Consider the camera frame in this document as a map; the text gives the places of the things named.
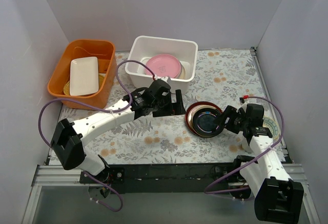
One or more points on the teal patterned plate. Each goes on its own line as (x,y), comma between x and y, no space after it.
(272,126)

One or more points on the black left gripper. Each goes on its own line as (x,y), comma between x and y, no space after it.
(169,108)

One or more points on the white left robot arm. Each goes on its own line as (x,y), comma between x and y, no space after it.
(70,137)

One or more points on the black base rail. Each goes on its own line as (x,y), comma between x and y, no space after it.
(165,178)

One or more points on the aluminium frame rail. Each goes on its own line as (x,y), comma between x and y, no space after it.
(48,176)

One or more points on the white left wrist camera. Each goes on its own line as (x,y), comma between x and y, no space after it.
(166,79)

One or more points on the glossy black plate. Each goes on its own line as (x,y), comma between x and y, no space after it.
(204,122)

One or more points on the floral table mat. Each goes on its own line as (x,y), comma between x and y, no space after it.
(221,77)

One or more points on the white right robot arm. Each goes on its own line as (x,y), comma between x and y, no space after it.
(277,197)

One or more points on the orange plastic bin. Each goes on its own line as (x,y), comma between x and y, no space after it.
(105,53)

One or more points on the yellow plate in orange bin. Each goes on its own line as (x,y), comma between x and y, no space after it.
(81,90)

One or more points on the white cup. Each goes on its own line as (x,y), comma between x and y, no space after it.
(246,146)

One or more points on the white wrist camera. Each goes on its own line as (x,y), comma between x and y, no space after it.
(166,79)
(243,108)

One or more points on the white rectangular plate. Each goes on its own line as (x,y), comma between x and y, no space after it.
(84,71)

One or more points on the pink plate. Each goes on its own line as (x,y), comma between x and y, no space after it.
(164,65)

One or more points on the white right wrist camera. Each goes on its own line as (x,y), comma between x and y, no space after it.
(243,108)

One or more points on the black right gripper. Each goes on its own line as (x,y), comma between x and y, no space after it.
(231,119)

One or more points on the red rimmed cream plate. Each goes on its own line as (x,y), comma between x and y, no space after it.
(191,113)

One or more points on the white plastic bin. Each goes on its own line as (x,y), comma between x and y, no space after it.
(149,46)

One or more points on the watermelon pattern plate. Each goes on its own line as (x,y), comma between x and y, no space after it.
(183,71)

